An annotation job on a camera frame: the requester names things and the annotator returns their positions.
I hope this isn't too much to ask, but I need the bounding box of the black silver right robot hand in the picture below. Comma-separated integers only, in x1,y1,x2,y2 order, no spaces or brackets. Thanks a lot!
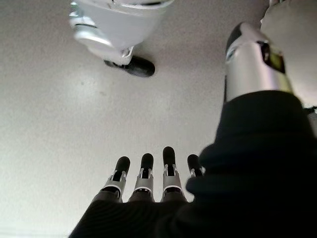
68,21,317,238

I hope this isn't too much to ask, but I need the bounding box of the silver white robot leg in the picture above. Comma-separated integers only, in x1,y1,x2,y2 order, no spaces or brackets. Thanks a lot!
68,0,174,67

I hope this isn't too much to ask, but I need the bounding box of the black robot foot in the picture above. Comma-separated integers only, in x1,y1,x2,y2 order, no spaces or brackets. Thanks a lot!
104,55,156,78

